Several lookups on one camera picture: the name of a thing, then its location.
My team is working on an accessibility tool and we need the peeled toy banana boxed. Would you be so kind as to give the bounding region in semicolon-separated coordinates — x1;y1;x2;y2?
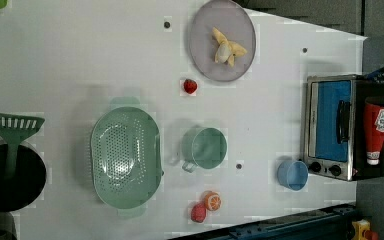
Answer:
212;27;248;67

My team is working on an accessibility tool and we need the grey round plate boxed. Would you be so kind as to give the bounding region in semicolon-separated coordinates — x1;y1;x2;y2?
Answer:
188;0;256;81

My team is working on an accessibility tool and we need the green mug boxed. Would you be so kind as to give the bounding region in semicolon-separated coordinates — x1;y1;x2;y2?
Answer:
181;127;228;173

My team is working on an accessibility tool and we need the red toy strawberry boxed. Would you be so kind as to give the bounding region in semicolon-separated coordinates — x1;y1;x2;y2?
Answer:
183;79;198;94

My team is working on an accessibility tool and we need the green oval colander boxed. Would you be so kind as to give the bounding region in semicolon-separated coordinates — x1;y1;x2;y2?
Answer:
90;97;164;219

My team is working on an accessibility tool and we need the toy orange half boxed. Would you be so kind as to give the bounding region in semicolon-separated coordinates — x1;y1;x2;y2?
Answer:
204;192;222;211

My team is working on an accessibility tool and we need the pink toy fruit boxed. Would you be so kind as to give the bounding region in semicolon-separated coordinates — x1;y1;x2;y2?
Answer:
191;203;207;223

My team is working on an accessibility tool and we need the blue cup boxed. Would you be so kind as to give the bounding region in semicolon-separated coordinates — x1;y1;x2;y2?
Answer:
277;161;308;191

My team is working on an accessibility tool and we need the silver toaster oven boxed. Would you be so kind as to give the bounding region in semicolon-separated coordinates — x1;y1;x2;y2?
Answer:
303;75;384;181

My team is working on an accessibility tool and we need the green slotted spatula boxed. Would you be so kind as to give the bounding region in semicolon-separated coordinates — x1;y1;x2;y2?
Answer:
0;113;45;179

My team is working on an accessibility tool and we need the red ketchup bottle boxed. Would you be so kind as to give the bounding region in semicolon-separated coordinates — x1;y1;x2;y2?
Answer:
363;102;384;165

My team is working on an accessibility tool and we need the black round pot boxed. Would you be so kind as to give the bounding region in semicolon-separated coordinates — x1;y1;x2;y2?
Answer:
0;144;47;212

